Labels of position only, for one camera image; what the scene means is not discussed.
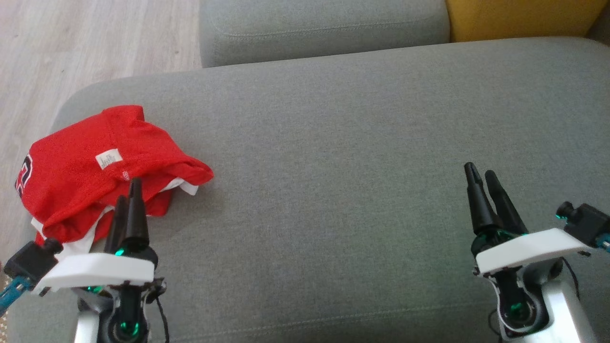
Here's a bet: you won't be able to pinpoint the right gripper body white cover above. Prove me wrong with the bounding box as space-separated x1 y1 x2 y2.
471 227 592 276

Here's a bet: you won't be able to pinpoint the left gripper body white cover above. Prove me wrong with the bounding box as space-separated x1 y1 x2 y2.
32 242 159 296

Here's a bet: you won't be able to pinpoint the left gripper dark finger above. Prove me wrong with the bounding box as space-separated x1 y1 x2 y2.
124 178 150 251
104 195 129 253

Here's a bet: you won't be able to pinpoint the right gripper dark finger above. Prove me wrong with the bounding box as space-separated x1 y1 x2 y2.
464 162 501 234
485 170 528 234

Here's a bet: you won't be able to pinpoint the red shorts white stripe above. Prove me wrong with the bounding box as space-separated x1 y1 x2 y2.
31 177 199 260

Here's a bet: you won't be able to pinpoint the red basketball jersey white sleeves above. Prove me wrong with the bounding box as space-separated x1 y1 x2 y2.
14 105 214 241

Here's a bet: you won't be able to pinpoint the grey sofa seat cushion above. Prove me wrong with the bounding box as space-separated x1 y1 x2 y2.
6 37 610 343

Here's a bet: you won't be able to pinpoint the yellow pillow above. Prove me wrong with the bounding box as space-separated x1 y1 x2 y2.
445 0 609 44

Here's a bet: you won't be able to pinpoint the grey sofa back cushion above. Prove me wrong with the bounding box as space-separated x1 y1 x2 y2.
199 0 451 69

